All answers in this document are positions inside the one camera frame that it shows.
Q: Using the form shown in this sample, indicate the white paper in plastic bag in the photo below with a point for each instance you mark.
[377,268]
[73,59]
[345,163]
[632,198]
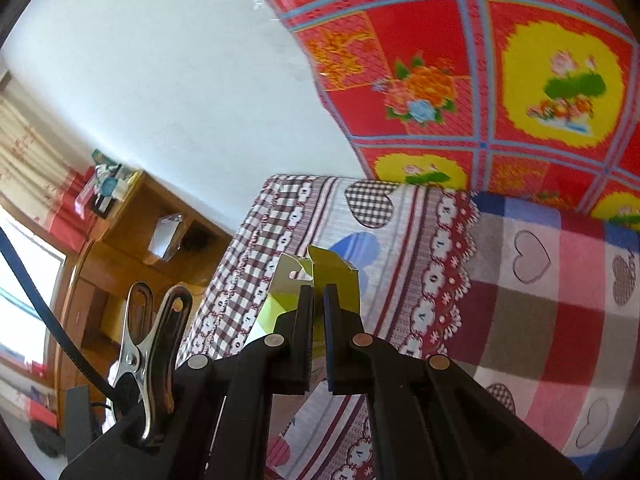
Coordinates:
[162,240]

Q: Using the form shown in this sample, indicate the pastel plaid heart blanket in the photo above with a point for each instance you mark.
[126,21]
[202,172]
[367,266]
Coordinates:
[550,310]

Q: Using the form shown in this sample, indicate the dark cloth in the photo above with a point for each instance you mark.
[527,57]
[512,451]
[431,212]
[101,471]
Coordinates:
[47,440]

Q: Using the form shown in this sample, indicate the yellow green cardboard carton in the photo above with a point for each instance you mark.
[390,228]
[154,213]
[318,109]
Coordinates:
[335,270]

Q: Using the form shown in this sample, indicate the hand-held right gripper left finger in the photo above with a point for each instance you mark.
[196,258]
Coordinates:
[305,340]

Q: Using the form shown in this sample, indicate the wooden desk with drawers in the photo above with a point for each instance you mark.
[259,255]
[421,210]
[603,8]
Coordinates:
[90,280]

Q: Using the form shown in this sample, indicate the maroon checked bedsheet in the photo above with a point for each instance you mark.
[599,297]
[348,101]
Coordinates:
[400,240]

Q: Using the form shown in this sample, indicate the small white box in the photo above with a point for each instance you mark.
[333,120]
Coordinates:
[124,189]

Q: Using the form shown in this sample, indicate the teal box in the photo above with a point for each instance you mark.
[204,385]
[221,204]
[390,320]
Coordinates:
[100,156]

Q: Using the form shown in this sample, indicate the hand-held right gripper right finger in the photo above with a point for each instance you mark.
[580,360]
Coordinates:
[330,340]

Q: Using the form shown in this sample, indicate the black tray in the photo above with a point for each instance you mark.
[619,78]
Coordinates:
[102,207]

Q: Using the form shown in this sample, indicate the red floral blanket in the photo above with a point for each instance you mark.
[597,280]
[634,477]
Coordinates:
[425,25]

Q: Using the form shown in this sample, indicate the window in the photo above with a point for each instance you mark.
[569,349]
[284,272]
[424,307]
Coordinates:
[20,285]

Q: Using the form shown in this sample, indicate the beige and red curtain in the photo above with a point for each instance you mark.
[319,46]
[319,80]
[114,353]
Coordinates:
[30,160]

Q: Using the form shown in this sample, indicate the metal spring clip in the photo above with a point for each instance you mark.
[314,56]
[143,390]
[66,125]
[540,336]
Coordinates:
[132,355]

